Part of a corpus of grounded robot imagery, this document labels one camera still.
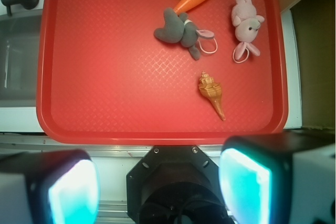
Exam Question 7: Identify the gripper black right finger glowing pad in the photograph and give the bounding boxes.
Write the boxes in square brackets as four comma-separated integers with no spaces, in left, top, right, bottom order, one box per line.
[218,132,335,223]

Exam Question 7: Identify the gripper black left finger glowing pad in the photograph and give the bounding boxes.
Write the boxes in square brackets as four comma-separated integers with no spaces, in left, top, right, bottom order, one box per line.
[1,150,100,223]

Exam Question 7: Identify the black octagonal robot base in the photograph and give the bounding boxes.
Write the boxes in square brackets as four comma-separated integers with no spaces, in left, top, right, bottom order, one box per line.
[126,146,234,223]

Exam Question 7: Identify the pink plush bunny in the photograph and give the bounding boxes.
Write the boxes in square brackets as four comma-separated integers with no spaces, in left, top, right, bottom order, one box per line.
[231,0,265,63]

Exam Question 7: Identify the grey plush bunny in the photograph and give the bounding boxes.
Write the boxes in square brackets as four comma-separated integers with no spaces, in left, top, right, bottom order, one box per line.
[154,8,218,60]

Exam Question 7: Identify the orange spiral seashell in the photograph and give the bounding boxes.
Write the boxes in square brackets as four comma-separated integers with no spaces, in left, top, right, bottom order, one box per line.
[198,71,225,121]

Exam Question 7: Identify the red plastic tray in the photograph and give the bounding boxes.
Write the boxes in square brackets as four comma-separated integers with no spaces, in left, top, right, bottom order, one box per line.
[37,0,288,145]

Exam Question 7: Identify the stainless steel sink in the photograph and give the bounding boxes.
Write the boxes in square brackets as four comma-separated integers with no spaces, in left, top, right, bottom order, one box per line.
[1,15,41,108]

